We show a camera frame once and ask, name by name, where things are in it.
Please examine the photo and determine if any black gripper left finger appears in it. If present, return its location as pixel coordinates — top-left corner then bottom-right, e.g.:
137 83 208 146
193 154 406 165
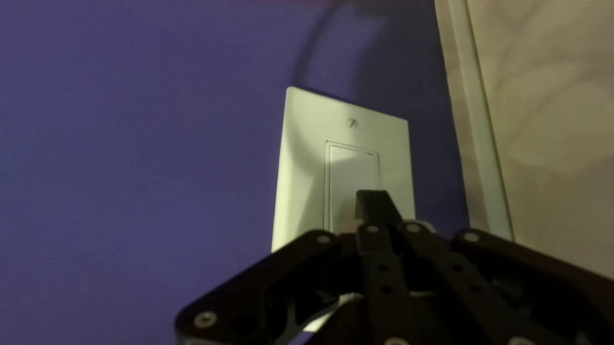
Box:
175 188 411 345

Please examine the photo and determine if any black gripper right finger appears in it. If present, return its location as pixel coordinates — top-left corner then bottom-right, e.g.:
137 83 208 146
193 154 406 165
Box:
390 219 614 345

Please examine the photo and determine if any white closet door frame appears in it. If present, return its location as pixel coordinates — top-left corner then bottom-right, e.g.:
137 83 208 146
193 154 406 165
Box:
432 0 614 280

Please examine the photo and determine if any white wall switch plate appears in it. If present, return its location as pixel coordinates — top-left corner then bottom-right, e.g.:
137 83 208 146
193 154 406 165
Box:
271 85 417 255

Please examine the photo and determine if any white rocker light switch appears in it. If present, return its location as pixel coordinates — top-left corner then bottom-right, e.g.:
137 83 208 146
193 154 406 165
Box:
323 139 384 236

